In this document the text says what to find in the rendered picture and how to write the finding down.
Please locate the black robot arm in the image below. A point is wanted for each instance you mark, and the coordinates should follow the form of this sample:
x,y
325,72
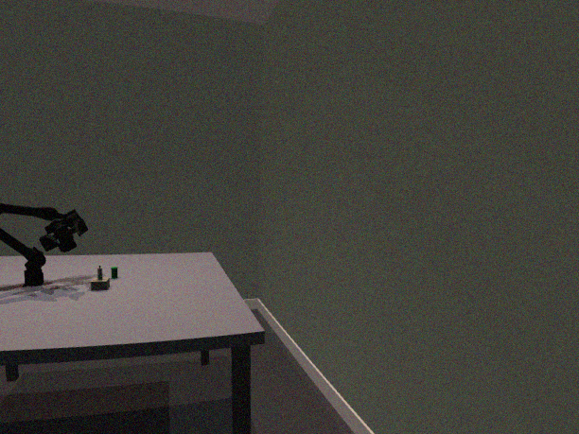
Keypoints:
x,y
36,259

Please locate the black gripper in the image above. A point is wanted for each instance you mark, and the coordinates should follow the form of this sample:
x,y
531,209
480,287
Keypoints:
x,y
61,232

